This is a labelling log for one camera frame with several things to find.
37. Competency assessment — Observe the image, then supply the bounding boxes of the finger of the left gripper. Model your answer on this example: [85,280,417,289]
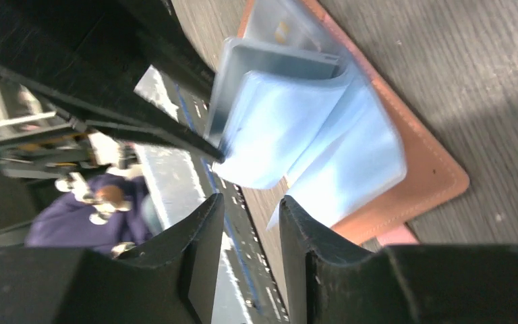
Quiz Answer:
[0,1,225,161]

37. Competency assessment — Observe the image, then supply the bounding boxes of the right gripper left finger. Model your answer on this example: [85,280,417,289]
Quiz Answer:
[0,194,225,323]

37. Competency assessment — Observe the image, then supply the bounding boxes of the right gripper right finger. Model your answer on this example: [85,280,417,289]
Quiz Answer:
[279,196,518,323]

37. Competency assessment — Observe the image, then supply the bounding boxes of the brown leather card holder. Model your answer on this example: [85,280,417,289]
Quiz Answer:
[204,1,469,244]

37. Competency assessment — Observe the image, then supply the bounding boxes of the person in purple top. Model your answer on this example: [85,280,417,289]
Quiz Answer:
[24,173,163,254]

